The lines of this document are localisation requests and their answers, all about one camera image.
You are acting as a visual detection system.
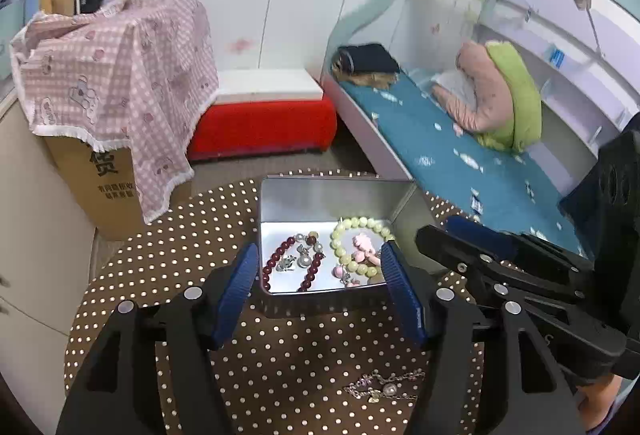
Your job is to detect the person's right forearm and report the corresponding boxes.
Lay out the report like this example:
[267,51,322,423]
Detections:
[575,372,626,433]

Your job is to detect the brown polka dot tablecloth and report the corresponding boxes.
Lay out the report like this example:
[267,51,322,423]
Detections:
[64,170,486,435]

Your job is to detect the silver pearl charm bracelet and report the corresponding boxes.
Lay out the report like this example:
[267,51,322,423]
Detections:
[275,232,326,272]

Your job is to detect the green blanket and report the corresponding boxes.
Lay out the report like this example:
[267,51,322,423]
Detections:
[472,41,543,153]

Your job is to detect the dark hanging garment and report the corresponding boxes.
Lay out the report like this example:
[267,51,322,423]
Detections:
[557,150,613,256]

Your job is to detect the teal bunk bed frame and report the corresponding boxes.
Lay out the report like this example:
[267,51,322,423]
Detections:
[320,0,640,216]

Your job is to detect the silver metal tin box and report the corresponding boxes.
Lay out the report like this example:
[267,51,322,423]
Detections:
[257,176,436,316]

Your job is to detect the dark red bead bracelet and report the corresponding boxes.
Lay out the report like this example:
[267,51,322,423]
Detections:
[261,231,326,293]

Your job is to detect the white pillow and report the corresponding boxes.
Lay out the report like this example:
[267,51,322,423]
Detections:
[430,67,473,108]

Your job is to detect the purple wall shelves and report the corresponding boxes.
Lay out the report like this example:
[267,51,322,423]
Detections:
[477,0,640,150]

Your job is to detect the dark folded clothes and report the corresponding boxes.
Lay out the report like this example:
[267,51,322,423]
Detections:
[336,44,401,76]

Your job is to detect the white board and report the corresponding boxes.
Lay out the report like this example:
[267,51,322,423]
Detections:
[214,69,325,106]

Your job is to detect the cream low cabinet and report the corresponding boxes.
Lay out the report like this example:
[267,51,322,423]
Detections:
[0,80,96,366]

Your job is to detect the cardboard box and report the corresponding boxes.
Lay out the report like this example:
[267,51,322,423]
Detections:
[42,135,193,241]

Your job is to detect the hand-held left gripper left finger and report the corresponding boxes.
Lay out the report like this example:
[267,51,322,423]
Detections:
[55,242,261,435]

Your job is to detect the silver chain pearl necklace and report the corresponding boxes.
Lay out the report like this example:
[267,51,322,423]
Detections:
[344,369,426,403]

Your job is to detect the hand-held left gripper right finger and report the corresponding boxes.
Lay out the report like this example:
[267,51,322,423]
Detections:
[379,241,587,435]

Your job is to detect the tan folded clothes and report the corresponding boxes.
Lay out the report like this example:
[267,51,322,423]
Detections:
[334,65,401,90]

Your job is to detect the pink charm bracelet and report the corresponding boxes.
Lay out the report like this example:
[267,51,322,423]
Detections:
[351,235,383,266]

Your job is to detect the pale yellow bead bracelet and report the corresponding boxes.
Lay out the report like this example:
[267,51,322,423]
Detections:
[330,215,396,280]

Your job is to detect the red ottoman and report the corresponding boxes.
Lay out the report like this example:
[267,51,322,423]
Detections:
[186,95,338,163]

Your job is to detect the pink pillow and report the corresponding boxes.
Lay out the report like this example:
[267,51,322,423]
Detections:
[432,41,516,136]

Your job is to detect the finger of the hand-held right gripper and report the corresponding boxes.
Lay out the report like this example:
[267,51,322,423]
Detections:
[445,215,596,276]
[414,225,591,311]

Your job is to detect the pink checked cloth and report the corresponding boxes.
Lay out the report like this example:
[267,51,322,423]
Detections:
[10,0,221,225]

